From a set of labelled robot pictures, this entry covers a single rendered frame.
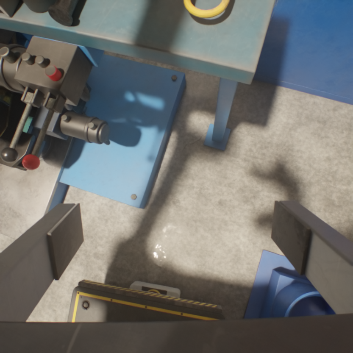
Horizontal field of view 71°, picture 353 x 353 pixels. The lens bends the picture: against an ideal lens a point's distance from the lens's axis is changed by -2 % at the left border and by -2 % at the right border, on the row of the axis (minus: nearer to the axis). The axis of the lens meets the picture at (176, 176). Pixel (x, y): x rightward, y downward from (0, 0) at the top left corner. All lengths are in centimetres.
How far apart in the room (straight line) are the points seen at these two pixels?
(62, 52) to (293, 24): 100
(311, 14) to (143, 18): 86
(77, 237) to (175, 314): 110
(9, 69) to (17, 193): 106
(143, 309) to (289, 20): 140
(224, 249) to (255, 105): 88
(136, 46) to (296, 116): 129
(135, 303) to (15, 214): 87
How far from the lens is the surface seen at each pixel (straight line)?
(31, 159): 64
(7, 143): 130
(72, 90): 66
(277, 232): 17
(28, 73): 69
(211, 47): 53
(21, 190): 169
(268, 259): 154
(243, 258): 153
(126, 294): 127
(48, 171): 162
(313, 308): 151
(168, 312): 125
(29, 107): 70
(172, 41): 55
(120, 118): 156
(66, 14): 60
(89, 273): 166
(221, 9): 54
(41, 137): 65
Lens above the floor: 149
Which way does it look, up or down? 79 degrees down
